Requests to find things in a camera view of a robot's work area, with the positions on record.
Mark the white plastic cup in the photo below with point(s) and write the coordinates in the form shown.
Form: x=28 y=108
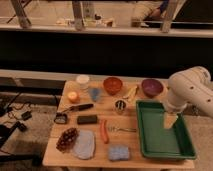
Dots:
x=83 y=81

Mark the black square container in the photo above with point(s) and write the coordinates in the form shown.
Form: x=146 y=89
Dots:
x=61 y=118

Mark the blue sponge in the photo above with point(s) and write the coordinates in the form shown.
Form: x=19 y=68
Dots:
x=118 y=153

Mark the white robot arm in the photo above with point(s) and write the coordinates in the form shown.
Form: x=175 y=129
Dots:
x=187 y=86

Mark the black rectangular block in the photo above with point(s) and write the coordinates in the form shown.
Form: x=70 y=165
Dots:
x=87 y=119

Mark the brown grape bunch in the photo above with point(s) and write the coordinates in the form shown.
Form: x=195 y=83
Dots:
x=67 y=139

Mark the orange carrot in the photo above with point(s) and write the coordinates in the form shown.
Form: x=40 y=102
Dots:
x=103 y=131

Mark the yellow banana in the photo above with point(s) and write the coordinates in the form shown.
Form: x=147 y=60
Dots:
x=129 y=96

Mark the orange fruit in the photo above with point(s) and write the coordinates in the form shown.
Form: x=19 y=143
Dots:
x=73 y=97

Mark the black handled brush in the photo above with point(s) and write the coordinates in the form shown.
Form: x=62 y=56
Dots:
x=78 y=108

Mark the silver metal fork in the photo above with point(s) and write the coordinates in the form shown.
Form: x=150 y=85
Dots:
x=115 y=129

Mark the orange red bowl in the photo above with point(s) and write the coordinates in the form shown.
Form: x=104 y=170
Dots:
x=112 y=85

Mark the small dark round cup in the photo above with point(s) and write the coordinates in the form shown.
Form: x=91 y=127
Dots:
x=120 y=106

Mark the blue plastic cup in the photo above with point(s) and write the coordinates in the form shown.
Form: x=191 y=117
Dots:
x=95 y=94

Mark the light blue cloth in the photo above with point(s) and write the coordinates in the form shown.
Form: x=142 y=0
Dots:
x=84 y=146

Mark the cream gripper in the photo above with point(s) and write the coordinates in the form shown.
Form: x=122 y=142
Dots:
x=169 y=120

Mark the purple bowl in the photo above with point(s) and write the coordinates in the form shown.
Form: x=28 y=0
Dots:
x=152 y=87

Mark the green plastic tray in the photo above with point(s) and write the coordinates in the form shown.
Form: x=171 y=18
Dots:
x=158 y=142

